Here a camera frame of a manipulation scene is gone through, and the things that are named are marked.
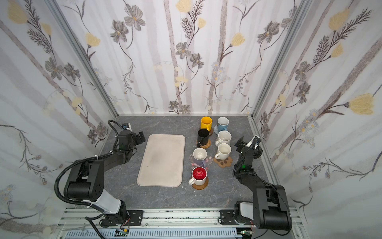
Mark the brown paw shaped coaster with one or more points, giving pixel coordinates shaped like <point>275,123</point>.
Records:
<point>223,163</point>

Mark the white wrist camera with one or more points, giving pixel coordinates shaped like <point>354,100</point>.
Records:
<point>254,142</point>
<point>127,126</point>

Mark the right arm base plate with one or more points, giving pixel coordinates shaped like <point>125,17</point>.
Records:
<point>228,217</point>

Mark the black mug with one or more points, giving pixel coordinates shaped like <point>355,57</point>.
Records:
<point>203,137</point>

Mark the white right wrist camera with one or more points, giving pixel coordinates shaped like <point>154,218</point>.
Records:
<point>254,142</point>

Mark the blue floral mug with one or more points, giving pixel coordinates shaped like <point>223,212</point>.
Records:
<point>222,124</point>

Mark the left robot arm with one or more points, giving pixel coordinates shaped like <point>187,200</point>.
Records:
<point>82,182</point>

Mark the white speckled mug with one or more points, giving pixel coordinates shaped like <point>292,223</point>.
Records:
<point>223,137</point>

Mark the beige plastic tray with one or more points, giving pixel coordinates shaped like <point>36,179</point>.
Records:
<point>163,161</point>

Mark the blue grey woven coaster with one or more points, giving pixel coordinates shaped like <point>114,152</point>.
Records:
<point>215,130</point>

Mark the light brown cork coaster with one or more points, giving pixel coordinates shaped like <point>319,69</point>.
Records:
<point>201,187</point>

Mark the plain white mug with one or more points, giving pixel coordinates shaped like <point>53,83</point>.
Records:
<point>223,151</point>

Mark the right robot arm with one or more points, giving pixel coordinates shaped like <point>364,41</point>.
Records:
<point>269,209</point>

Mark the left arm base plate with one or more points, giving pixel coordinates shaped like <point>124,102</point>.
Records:
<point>131,217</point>

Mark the white mug red inside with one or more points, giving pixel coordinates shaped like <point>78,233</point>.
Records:
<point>199,176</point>

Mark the white grey mug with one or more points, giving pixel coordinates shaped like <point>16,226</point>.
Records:
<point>199,155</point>

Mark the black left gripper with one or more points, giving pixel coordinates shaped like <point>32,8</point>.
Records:
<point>139,138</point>

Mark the rattan woven round coaster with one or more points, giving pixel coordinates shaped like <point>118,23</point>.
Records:
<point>205,146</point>

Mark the pink flower shaped coaster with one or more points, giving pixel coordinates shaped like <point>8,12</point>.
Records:
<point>203,163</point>

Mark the yellow mug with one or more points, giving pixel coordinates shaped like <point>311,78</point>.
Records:
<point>206,123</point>

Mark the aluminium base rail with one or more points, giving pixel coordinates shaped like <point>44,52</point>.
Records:
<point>169,224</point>

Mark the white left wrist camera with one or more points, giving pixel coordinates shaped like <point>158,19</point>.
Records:
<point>127,126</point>

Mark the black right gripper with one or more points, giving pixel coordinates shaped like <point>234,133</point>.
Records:
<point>243,145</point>

